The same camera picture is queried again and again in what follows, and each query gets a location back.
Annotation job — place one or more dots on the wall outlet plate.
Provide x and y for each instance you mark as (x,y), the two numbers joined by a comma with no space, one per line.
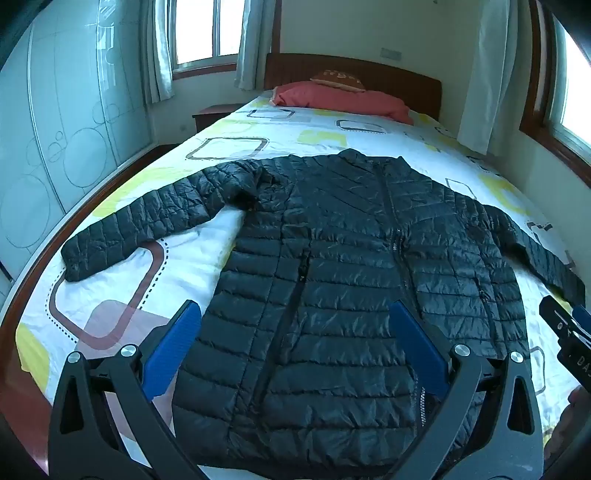
(391,53)

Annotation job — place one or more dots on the red pillow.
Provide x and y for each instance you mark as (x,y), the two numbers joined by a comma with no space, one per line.
(341,99)

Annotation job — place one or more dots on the wooden nightstand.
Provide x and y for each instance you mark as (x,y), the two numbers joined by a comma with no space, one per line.
(210,116)

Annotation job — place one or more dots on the black puffer jacket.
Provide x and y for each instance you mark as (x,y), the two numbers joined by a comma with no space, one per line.
(332,258)

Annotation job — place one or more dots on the frosted glass sliding wardrobe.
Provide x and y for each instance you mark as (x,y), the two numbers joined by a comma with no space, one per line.
(60,115)

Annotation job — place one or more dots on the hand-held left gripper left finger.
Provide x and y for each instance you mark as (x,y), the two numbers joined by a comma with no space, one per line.
(173,344)

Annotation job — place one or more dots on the wood framed side window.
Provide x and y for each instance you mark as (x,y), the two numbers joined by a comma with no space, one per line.
(570,106)

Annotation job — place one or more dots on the small brown cushion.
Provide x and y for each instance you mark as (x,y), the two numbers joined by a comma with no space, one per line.
(339,79)

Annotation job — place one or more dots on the window beside headboard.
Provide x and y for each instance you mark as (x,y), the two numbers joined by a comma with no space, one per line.
(203,32)

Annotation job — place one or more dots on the long white curtain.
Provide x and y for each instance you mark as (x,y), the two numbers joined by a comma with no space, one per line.
(489,78)

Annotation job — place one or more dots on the white patterned bed sheet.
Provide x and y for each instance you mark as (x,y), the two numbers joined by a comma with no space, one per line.
(194,258)

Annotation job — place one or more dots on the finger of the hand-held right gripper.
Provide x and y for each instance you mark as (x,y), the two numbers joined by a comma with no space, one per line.
(561,318)

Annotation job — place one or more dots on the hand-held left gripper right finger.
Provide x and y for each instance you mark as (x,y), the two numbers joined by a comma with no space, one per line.
(418,344)

